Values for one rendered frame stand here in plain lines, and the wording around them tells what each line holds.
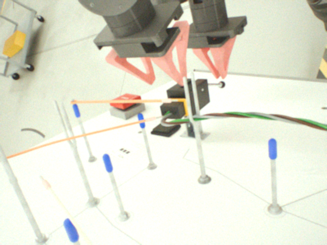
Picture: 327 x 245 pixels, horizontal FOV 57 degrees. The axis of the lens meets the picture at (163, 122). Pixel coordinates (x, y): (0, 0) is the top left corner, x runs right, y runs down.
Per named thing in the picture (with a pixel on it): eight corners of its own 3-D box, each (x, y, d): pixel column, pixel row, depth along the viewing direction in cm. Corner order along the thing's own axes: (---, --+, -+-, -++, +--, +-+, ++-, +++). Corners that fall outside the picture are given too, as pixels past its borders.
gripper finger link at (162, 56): (188, 102, 38) (155, 42, 32) (144, 99, 42) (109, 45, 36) (208, 65, 41) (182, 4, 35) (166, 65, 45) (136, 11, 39)
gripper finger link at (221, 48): (228, 87, 52) (218, 35, 47) (192, 85, 56) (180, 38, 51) (243, 69, 56) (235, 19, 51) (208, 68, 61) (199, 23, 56)
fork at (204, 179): (202, 174, 40) (186, 71, 34) (214, 177, 39) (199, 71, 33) (194, 183, 38) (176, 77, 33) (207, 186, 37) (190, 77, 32)
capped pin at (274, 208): (266, 214, 31) (263, 142, 28) (267, 204, 33) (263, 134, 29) (282, 215, 31) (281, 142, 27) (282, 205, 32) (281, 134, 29)
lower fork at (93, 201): (83, 204, 39) (45, 102, 33) (95, 196, 40) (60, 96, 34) (91, 210, 37) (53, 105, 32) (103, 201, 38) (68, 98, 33)
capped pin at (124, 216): (117, 215, 36) (97, 153, 32) (129, 211, 36) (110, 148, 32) (119, 223, 34) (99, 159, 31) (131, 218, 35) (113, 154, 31)
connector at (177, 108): (193, 106, 46) (191, 94, 45) (179, 120, 42) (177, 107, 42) (175, 105, 48) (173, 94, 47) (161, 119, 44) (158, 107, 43)
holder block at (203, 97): (210, 102, 49) (207, 78, 47) (192, 116, 45) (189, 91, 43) (188, 100, 51) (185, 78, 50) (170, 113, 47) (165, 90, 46)
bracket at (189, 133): (210, 133, 50) (207, 106, 48) (203, 140, 48) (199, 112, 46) (187, 130, 52) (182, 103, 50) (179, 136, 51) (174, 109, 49)
